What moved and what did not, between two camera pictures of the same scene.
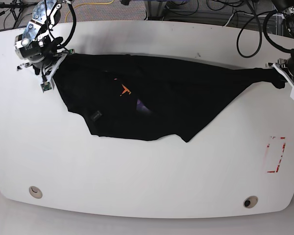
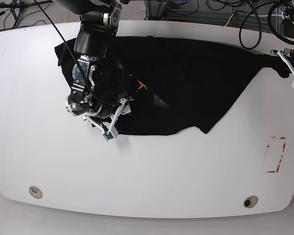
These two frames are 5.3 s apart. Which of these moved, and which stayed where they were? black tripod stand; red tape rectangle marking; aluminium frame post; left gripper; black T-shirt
Moved: left gripper; black T-shirt
Stayed: aluminium frame post; red tape rectangle marking; black tripod stand
